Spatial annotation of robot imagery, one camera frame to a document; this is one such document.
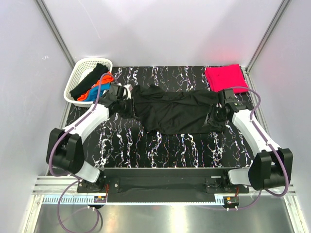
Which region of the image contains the blue t shirt in basket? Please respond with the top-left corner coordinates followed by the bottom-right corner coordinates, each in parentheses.
top-left (84, 83), bottom-right (110, 101)

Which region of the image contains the orange t shirt in basket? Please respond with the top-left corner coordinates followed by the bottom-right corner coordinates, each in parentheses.
top-left (77, 72), bottom-right (114, 102)

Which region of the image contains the aluminium frame rail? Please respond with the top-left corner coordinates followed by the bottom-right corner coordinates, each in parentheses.
top-left (33, 176), bottom-right (297, 196)

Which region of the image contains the aluminium corner post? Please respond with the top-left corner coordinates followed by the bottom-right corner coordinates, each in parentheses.
top-left (34, 0), bottom-right (75, 68)
top-left (245, 0), bottom-right (292, 73)

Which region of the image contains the folded pink t shirt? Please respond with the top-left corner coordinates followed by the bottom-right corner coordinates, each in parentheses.
top-left (205, 64), bottom-right (248, 94)

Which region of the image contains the left aluminium corner post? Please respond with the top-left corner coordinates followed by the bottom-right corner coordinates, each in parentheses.
top-left (34, 0), bottom-right (75, 68)

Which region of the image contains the white plastic basket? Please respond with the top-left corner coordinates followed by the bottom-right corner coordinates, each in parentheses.
top-left (63, 57), bottom-right (113, 108)

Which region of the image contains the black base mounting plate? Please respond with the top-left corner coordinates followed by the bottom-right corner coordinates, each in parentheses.
top-left (77, 168), bottom-right (249, 205)

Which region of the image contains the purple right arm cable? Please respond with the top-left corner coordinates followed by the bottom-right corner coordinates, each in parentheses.
top-left (198, 86), bottom-right (291, 211)

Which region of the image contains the black t shirt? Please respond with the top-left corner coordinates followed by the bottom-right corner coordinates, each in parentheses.
top-left (132, 84), bottom-right (226, 135)
top-left (70, 63), bottom-right (109, 100)

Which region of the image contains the right aluminium corner post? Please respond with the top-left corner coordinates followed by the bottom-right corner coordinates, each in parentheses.
top-left (245, 0), bottom-right (292, 73)

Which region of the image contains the black t shirt in basket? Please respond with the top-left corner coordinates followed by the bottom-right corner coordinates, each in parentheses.
top-left (70, 63), bottom-right (109, 100)

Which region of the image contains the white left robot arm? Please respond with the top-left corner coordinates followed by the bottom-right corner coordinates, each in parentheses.
top-left (46, 97), bottom-right (134, 192)

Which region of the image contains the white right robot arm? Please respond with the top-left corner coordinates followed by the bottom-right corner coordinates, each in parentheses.
top-left (207, 103), bottom-right (294, 197)

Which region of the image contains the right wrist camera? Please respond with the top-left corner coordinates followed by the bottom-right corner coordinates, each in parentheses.
top-left (218, 89), bottom-right (247, 107)

